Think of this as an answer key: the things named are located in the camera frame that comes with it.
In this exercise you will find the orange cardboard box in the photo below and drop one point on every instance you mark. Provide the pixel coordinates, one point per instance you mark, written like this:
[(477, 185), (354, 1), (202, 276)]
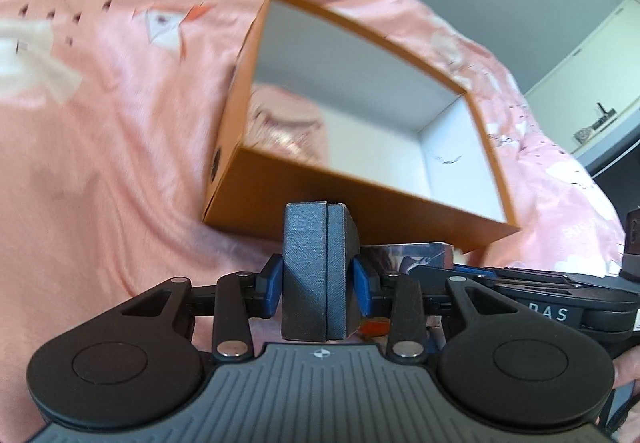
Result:
[(409, 154)]

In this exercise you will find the white wardrobe door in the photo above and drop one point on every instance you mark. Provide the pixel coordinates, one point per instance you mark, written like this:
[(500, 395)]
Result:
[(595, 89)]

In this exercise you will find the pink mini backpack pouch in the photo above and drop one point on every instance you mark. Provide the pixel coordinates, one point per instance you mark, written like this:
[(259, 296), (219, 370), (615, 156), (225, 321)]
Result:
[(283, 123)]

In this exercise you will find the dark grey fabric box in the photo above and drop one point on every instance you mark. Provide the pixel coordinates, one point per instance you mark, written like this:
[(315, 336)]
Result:
[(320, 240)]

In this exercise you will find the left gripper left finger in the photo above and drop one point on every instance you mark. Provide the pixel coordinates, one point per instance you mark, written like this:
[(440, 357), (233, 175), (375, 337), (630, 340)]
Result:
[(242, 296)]

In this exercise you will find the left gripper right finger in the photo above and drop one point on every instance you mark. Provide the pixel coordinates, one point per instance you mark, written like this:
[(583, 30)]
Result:
[(396, 297)]

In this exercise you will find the yellow chick plush toy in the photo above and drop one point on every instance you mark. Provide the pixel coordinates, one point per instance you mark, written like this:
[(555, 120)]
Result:
[(374, 328)]

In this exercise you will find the person's right hand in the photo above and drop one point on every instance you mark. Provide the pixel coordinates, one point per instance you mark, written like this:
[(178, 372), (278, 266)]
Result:
[(627, 370)]

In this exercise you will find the dark patterned card box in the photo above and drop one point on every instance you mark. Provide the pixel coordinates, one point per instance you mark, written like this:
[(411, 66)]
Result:
[(402, 258)]

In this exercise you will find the pink patterned bedsheet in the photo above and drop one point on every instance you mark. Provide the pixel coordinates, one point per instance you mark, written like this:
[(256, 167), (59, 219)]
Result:
[(108, 112)]

